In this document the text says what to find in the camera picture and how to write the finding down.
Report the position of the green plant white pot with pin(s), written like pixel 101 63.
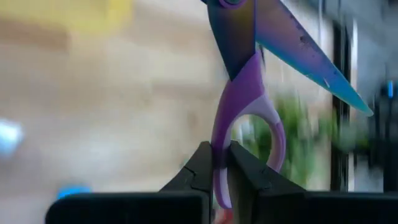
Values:
pixel 298 140

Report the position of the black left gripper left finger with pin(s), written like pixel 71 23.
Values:
pixel 155 208

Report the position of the yellow translucent plastic bin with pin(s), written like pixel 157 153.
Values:
pixel 118 12

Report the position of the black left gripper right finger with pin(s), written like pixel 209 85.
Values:
pixel 295 208

